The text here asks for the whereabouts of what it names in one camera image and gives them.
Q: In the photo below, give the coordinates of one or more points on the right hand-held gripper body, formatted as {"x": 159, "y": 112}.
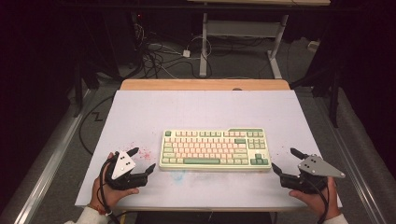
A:
{"x": 314, "y": 168}

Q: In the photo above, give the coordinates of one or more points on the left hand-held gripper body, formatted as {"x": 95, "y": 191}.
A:
{"x": 123, "y": 166}

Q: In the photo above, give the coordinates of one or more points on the cream and green keyboard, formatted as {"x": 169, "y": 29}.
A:
{"x": 214, "y": 149}

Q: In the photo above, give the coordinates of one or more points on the person's left hand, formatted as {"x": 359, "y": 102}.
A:
{"x": 113, "y": 196}

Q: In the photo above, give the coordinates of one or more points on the person's right hand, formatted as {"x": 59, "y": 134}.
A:
{"x": 317, "y": 202}

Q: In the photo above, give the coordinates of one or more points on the black metal stand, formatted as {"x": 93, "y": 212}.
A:
{"x": 77, "y": 93}
{"x": 334, "y": 99}

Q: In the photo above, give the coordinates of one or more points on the white table mat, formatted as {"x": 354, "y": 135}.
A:
{"x": 205, "y": 109}

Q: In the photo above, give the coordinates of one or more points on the small white box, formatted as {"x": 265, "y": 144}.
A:
{"x": 313, "y": 45}

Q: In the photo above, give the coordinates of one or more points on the white power adapter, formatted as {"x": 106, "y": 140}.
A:
{"x": 186, "y": 53}

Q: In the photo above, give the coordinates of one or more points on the metal floor rail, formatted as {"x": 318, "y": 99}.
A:
{"x": 49, "y": 161}
{"x": 351, "y": 161}

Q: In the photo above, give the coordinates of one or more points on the white metal desk frame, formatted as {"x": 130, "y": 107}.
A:
{"x": 241, "y": 28}

